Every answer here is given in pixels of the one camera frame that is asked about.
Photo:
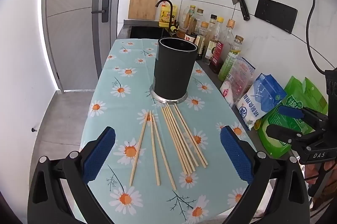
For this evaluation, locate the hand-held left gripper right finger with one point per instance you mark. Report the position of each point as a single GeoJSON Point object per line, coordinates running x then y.
{"type": "Point", "coordinates": [235, 155]}

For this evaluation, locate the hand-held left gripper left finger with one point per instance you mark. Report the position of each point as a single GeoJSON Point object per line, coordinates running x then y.
{"type": "Point", "coordinates": [101, 155]}

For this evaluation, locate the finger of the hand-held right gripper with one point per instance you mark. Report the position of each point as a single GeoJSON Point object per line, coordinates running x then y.
{"type": "Point", "coordinates": [283, 133]}
{"type": "Point", "coordinates": [289, 112]}

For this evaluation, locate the bunch of wooden chopsticks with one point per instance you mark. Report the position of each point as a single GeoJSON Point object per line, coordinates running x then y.
{"type": "Point", "coordinates": [181, 139]}

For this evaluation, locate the black cylindrical utensil holder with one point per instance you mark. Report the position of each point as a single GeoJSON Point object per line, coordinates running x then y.
{"type": "Point", "coordinates": [171, 69]}

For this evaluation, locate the person's right forearm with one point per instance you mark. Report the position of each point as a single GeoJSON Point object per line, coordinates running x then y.
{"type": "Point", "coordinates": [320, 210]}

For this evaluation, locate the glass jar with wooden utensils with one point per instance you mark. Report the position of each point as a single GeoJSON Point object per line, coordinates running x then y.
{"type": "Point", "coordinates": [181, 34]}

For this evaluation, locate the person's right hand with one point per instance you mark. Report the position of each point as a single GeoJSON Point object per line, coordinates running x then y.
{"type": "Point", "coordinates": [312, 174]}

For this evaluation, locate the green sugar bag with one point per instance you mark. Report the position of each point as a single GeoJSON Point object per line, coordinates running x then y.
{"type": "Point", "coordinates": [297, 93]}

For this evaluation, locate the blue and white salt bag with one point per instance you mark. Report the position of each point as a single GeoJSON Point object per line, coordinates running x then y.
{"type": "Point", "coordinates": [263, 97]}

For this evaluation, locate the daisy print tablecloth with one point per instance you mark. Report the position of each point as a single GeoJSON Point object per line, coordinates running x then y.
{"type": "Point", "coordinates": [118, 108]}

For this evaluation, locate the white bag red print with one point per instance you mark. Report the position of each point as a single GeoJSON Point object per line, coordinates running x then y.
{"type": "Point", "coordinates": [237, 82]}

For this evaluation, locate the oil bottle green label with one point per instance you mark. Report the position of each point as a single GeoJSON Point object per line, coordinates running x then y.
{"type": "Point", "coordinates": [229, 63]}

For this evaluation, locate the tall bottle red label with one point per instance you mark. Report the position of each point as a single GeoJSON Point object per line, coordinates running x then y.
{"type": "Point", "coordinates": [218, 55]}

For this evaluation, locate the clear bottle black cap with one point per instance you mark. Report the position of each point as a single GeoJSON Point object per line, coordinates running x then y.
{"type": "Point", "coordinates": [210, 49]}

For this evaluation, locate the clear bottle yellow cap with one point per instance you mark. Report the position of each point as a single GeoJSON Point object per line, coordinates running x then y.
{"type": "Point", "coordinates": [219, 29]}

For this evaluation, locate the dark bottle pale label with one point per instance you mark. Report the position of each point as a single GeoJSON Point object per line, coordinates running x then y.
{"type": "Point", "coordinates": [202, 40]}

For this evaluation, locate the dark jar red label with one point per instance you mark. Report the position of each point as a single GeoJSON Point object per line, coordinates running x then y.
{"type": "Point", "coordinates": [187, 38]}

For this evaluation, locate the grey door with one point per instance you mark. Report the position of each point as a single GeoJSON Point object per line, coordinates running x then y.
{"type": "Point", "coordinates": [73, 29]}

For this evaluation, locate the black kitchen sink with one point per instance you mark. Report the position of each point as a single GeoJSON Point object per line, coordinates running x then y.
{"type": "Point", "coordinates": [144, 32]}

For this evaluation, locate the clear bottle gold cap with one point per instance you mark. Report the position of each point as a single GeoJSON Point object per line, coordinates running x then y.
{"type": "Point", "coordinates": [200, 15]}

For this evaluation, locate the clear bottle yellow-green cap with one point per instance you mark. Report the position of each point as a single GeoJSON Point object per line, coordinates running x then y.
{"type": "Point", "coordinates": [191, 12]}

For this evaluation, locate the yellow oil jug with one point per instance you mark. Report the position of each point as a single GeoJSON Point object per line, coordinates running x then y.
{"type": "Point", "coordinates": [164, 15]}

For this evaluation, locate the black curved faucet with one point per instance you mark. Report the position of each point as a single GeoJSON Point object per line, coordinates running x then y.
{"type": "Point", "coordinates": [172, 11]}

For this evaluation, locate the wooden cutting board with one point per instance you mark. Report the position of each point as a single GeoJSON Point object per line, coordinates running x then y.
{"type": "Point", "coordinates": [143, 1]}

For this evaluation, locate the black wall socket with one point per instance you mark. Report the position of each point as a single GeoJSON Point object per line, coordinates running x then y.
{"type": "Point", "coordinates": [276, 15]}

